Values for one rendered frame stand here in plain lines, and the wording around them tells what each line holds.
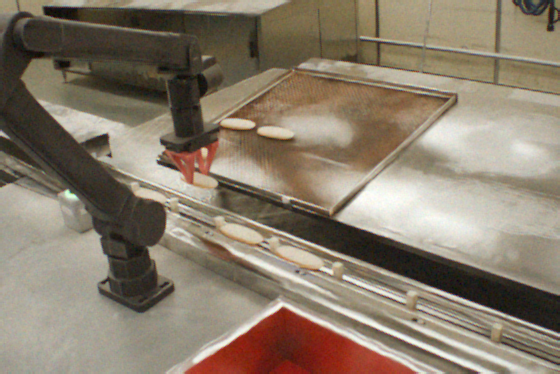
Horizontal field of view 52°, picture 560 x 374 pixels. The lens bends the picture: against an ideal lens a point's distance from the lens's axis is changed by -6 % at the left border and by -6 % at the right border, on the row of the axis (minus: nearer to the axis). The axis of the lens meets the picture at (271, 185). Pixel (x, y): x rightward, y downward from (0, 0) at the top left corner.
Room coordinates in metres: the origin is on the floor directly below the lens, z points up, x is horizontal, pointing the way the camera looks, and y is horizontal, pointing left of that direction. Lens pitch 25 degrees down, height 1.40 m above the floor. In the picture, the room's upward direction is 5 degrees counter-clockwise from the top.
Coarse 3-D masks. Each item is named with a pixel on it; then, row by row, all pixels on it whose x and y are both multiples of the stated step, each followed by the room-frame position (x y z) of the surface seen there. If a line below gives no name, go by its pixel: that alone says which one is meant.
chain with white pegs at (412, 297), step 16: (176, 208) 1.11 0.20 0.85; (208, 224) 1.05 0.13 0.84; (224, 224) 1.02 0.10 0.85; (272, 240) 0.92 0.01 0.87; (336, 272) 0.81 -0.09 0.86; (368, 288) 0.79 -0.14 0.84; (416, 304) 0.72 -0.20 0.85; (448, 320) 0.68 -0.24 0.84; (496, 336) 0.62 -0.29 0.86; (528, 352) 0.59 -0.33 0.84
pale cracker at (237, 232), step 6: (222, 228) 1.00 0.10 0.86; (228, 228) 0.99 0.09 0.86; (234, 228) 0.99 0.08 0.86; (240, 228) 0.99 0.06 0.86; (246, 228) 0.99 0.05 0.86; (228, 234) 0.98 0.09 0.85; (234, 234) 0.97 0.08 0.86; (240, 234) 0.97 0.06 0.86; (246, 234) 0.96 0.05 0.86; (252, 234) 0.96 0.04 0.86; (258, 234) 0.96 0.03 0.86; (240, 240) 0.95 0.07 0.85; (246, 240) 0.95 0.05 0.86; (252, 240) 0.94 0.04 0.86; (258, 240) 0.94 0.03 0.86
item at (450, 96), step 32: (256, 96) 1.53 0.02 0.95; (288, 96) 1.49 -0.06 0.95; (352, 96) 1.42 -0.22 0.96; (384, 96) 1.38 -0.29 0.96; (448, 96) 1.31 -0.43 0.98; (288, 128) 1.32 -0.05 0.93; (352, 128) 1.25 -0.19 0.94; (416, 128) 1.20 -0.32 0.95; (320, 160) 1.15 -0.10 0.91; (384, 160) 1.08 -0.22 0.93; (352, 192) 1.00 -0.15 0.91
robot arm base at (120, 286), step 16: (112, 256) 0.86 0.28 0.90; (144, 256) 0.86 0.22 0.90; (112, 272) 0.85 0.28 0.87; (128, 272) 0.83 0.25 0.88; (144, 272) 0.84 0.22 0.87; (112, 288) 0.84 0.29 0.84; (128, 288) 0.83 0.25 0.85; (144, 288) 0.83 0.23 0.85; (160, 288) 0.85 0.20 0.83; (128, 304) 0.82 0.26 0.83; (144, 304) 0.81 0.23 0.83
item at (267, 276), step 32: (0, 160) 1.56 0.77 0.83; (192, 224) 1.02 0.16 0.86; (192, 256) 0.94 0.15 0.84; (224, 256) 0.89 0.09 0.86; (256, 256) 0.88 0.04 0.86; (256, 288) 0.83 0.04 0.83; (288, 288) 0.78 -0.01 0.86; (320, 288) 0.77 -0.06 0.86; (352, 320) 0.69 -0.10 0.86; (384, 320) 0.67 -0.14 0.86; (416, 320) 0.67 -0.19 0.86; (416, 352) 0.61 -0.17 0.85; (448, 352) 0.59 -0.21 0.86; (480, 352) 0.58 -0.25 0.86
